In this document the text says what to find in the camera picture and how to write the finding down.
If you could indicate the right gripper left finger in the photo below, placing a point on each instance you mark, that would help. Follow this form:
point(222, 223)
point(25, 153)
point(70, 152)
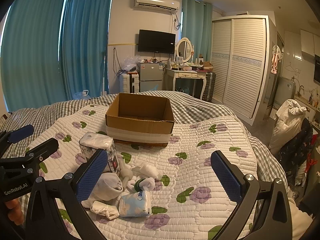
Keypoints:
point(44, 219)

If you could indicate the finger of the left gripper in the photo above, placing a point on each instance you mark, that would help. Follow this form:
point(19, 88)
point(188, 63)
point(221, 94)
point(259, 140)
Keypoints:
point(12, 137)
point(37, 152)

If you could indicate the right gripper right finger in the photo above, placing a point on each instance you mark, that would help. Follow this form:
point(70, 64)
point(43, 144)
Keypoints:
point(274, 218)

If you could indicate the cream cloth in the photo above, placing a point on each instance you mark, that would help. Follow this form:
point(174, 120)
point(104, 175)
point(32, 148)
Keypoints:
point(109, 211)

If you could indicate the floral tissue pack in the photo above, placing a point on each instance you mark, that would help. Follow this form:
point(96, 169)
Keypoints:
point(90, 142)

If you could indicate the white plush with green ring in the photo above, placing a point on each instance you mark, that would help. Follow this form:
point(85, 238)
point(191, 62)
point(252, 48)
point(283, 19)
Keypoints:
point(137, 182)

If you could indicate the person's left hand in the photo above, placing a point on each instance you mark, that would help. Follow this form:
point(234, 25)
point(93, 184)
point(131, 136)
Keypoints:
point(15, 213)

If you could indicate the teal curtain left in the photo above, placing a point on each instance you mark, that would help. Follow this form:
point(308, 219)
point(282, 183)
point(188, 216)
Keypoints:
point(29, 64)

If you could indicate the teal curtain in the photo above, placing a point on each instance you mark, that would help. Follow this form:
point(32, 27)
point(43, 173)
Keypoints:
point(197, 26)
point(29, 64)
point(83, 46)

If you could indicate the floral quilted white blanket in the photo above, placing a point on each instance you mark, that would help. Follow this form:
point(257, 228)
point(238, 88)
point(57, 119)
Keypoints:
point(188, 200)

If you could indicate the clear water jug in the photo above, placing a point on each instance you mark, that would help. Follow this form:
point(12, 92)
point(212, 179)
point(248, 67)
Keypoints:
point(83, 95)

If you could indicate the white clothes pile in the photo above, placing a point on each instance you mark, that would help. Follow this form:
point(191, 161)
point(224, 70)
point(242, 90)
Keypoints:
point(289, 119)

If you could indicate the white rolled sock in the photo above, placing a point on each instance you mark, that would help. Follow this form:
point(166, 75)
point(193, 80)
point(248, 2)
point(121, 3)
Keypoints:
point(147, 170)

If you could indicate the brown cardboard box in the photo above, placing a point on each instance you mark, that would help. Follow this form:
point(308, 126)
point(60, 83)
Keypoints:
point(140, 119)

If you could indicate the dark suitcase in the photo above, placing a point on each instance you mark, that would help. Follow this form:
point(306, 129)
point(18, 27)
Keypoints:
point(209, 88)

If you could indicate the white suitcase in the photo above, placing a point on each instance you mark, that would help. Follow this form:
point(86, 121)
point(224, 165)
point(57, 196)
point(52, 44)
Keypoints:
point(129, 82)

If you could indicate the teal curtain middle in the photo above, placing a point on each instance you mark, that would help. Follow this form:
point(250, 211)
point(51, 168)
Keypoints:
point(83, 46)

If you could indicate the clear plastic bag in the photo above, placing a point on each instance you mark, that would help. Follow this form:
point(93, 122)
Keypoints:
point(131, 62)

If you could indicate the grey mini fridge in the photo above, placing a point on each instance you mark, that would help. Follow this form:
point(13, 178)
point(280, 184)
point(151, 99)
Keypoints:
point(150, 76)

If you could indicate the pink hanging garment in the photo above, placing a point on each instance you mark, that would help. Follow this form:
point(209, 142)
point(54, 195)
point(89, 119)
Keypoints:
point(276, 58)

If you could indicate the white dressing table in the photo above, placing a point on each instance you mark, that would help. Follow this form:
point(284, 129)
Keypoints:
point(171, 76)

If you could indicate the white louvered wardrobe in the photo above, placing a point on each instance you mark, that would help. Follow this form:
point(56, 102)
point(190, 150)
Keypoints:
point(241, 62)

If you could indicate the white oval vanity mirror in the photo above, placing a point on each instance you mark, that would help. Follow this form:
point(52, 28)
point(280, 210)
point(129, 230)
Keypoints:
point(184, 50)

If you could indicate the white air conditioner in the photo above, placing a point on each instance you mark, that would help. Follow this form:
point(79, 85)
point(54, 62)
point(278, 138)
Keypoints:
point(166, 5)

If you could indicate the teal curtain right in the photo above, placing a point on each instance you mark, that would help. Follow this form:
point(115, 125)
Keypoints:
point(197, 26)

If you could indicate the black wall television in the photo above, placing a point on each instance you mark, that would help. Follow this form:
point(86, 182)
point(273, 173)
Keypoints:
point(156, 41)

